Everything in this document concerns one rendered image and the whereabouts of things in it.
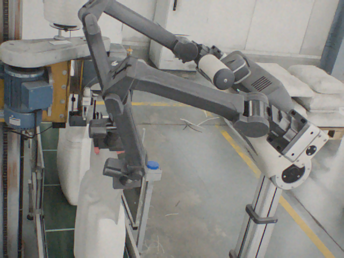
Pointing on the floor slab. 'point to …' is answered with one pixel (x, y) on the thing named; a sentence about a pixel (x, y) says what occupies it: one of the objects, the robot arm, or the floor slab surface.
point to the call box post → (144, 216)
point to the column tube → (12, 181)
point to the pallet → (334, 132)
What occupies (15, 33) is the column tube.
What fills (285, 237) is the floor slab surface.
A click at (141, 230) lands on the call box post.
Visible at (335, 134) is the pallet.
